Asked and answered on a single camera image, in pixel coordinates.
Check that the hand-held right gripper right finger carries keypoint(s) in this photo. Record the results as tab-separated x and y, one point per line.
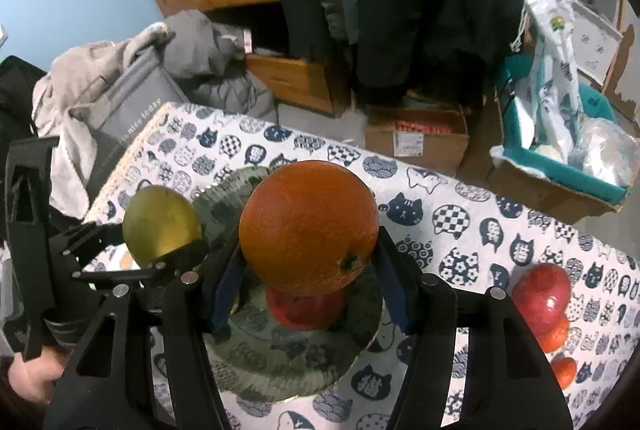
395	290

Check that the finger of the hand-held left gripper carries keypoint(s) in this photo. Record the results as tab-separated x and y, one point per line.
175	260
85	239

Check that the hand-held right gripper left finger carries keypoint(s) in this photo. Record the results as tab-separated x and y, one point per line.
227	290

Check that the yellow pear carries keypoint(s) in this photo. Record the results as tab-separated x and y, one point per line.
162	225

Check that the red apple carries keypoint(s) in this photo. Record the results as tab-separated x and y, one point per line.
542	292
305	312

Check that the clear glass plate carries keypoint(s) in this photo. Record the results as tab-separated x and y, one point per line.
280	365

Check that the large navel orange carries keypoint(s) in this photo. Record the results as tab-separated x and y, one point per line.
305	225

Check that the small tangerine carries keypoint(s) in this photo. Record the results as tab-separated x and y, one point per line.
565	372
556	337

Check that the person's left hand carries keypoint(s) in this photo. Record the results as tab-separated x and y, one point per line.
32	375

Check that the cat print tablecloth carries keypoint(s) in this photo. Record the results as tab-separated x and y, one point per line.
450	235

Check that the dark cloth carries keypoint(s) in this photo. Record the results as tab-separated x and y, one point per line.
20	100

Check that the small cardboard box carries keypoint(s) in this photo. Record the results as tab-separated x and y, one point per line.
435	145

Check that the teal lined cardboard box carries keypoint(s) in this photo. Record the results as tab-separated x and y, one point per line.
540	195

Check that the wooden drawer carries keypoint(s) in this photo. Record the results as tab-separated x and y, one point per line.
290	77

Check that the clear plastic bag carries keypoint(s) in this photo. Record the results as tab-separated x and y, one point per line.
605	150

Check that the white rice bag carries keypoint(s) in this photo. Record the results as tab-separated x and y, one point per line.
555	75

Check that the black hooded coat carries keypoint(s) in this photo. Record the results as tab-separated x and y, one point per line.
425	0

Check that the white perforated crate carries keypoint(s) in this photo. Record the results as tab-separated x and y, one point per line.
595	40

